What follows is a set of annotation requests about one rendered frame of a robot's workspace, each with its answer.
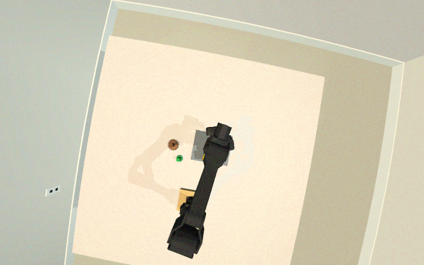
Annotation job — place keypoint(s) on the brown toothed gear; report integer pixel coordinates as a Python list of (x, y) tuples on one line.
[(173, 144)]

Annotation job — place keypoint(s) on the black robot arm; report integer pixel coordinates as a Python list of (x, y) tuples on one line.
[(185, 239)]

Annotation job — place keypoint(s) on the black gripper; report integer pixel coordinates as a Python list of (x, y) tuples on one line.
[(210, 130)]

